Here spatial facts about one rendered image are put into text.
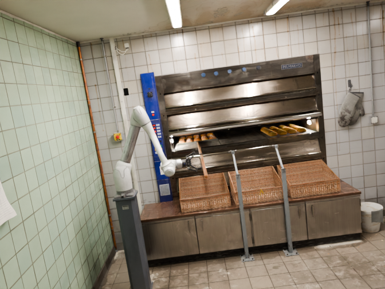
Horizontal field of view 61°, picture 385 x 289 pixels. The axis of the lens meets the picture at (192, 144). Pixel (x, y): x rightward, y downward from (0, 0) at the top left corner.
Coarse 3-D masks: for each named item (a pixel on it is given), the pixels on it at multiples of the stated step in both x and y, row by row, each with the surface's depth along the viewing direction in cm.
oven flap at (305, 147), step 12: (288, 144) 400; (300, 144) 400; (312, 144) 399; (216, 156) 401; (228, 156) 400; (240, 156) 400; (252, 156) 399; (264, 156) 399; (276, 156) 398; (288, 156) 395; (180, 168) 400; (192, 168) 399
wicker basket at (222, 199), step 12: (180, 180) 399; (192, 180) 399; (204, 180) 399; (216, 180) 399; (180, 192) 382; (192, 192) 397; (204, 192) 397; (216, 192) 397; (228, 192) 359; (180, 204) 356; (192, 204) 357; (204, 204) 374; (216, 204) 358; (228, 204) 358
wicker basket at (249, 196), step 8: (256, 168) 398; (264, 168) 399; (272, 168) 395; (232, 176) 398; (240, 176) 398; (248, 176) 398; (256, 176) 398; (264, 176) 397; (272, 176) 398; (232, 184) 372; (248, 184) 397; (256, 184) 397; (264, 184) 397; (272, 184) 397; (280, 184) 369; (232, 192) 381; (248, 192) 355; (256, 192) 356; (264, 192) 356; (272, 192) 356; (280, 192) 356; (248, 200) 357; (256, 200) 357; (264, 200) 358; (272, 200) 357
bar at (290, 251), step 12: (276, 144) 360; (204, 156) 361; (240, 180) 342; (240, 192) 345; (240, 204) 347; (288, 204) 347; (288, 216) 349; (288, 228) 352; (288, 240) 354; (288, 252) 357
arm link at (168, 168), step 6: (144, 126) 306; (150, 126) 308; (150, 132) 309; (156, 138) 310; (156, 144) 307; (156, 150) 306; (162, 156) 303; (162, 162) 303; (168, 162) 303; (162, 168) 304; (168, 168) 299; (174, 168) 304; (168, 174) 299
